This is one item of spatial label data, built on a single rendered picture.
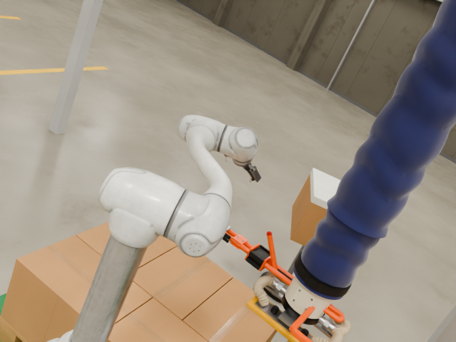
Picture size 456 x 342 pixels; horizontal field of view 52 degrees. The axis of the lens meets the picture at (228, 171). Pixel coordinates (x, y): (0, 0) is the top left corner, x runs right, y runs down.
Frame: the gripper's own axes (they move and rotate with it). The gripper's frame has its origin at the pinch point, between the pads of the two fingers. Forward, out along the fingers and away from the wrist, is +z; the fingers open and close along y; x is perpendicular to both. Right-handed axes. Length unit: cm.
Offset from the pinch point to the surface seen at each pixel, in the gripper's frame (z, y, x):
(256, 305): -1, -41, 38
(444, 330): 75, -132, -22
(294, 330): -23, -55, 36
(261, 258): 2.3, -31.1, 22.3
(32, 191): 184, 141, 86
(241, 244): 5.1, -21.4, 23.1
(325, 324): -1, -66, 26
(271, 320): -3, -49, 38
